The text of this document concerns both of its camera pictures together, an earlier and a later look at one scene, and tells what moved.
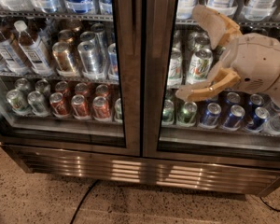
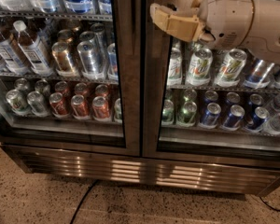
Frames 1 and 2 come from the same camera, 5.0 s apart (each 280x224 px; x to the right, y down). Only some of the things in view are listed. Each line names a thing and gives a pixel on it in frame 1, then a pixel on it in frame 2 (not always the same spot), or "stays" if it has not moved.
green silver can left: (18, 102) stays
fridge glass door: (243, 125) stays
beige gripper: (258, 63) -> (230, 19)
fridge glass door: (66, 67) stays
